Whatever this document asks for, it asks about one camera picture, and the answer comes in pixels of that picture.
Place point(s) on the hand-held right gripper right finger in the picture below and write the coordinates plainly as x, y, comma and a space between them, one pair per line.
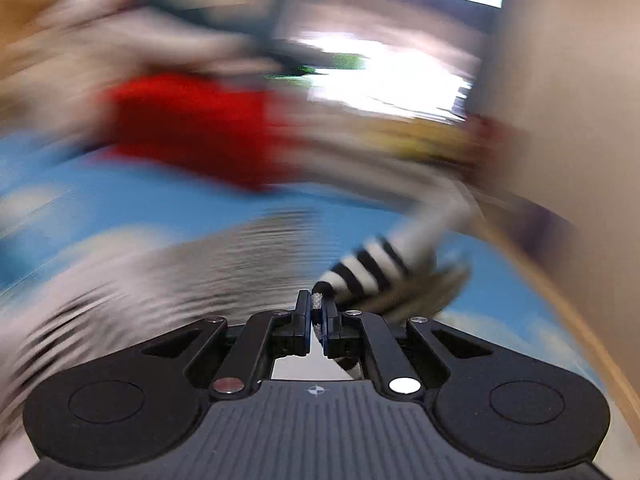
326, 332

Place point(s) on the red folded blanket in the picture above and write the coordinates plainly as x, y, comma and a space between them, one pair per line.
195, 120

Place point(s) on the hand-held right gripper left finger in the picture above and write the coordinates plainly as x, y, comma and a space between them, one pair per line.
303, 332

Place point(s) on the blue and white patterned bedspread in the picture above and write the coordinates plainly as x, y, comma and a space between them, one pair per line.
45, 170

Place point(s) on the yellow plush toy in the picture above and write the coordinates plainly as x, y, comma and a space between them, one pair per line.
415, 142

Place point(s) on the cream fluffy folded blanket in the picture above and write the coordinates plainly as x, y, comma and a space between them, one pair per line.
100, 25

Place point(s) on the black and white striped garment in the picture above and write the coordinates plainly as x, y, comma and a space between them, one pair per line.
372, 260

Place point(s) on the wooden bed frame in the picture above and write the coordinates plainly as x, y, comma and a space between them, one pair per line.
550, 285

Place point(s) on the window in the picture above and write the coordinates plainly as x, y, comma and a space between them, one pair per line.
400, 60

